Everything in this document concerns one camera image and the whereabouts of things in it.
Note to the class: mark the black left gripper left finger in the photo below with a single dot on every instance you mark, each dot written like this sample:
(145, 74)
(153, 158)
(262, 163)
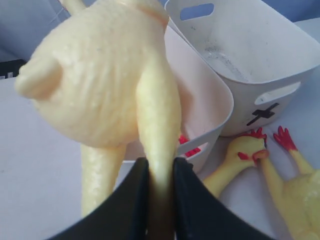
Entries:
(122, 216)

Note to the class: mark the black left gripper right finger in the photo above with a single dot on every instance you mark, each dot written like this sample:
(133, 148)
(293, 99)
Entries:
(201, 216)

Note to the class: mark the cream bin marked X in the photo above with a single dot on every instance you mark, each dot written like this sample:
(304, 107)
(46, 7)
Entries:
(262, 56)

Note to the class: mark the whole rubber chicken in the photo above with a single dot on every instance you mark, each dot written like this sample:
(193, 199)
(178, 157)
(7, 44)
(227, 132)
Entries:
(102, 78)
(186, 148)

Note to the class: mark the cream bin marked O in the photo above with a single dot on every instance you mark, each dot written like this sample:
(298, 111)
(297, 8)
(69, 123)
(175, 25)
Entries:
(206, 101)

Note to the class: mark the broken chicken head with squeaker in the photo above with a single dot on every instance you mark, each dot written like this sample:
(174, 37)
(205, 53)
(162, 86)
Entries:
(243, 152)

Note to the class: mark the headless rubber chicken body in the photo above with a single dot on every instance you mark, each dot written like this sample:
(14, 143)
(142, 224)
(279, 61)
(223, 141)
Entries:
(297, 199)

